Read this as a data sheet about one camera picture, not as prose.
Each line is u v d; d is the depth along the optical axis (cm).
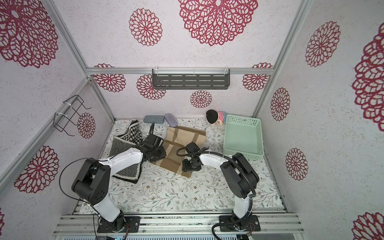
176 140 106
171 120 116
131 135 102
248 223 72
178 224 75
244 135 110
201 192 85
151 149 73
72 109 80
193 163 79
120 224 66
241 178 49
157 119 117
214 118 113
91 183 46
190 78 93
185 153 91
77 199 48
